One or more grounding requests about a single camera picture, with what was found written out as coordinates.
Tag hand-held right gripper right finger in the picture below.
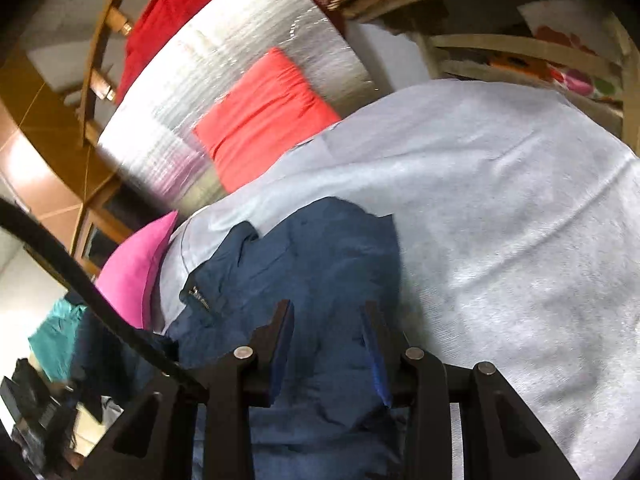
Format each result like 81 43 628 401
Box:
361 300 582 480

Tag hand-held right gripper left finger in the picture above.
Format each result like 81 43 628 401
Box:
82 299 293 480

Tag navy blue jacket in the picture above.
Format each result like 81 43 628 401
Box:
70 196 416 480

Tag pink cloth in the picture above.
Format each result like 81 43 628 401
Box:
94 210 180 330

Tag wooden cabinet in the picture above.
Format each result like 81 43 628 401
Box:
67 177 173 278

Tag teal cloth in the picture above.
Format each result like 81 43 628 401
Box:
27 297 88 383

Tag coral red folded cloth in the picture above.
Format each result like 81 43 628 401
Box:
192 47 342 195

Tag dark clutter pile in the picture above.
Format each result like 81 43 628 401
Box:
0 357 83 473

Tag silver foil mat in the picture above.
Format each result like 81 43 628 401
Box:
96 0 378 221

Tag wooden chair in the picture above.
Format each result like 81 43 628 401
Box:
75 0 173 148

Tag pale wooden rack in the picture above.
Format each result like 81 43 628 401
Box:
342 0 640 153

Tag colourful printed sheet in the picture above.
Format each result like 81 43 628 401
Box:
487 0 626 106

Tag black cable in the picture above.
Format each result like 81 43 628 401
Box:
0 197 208 403

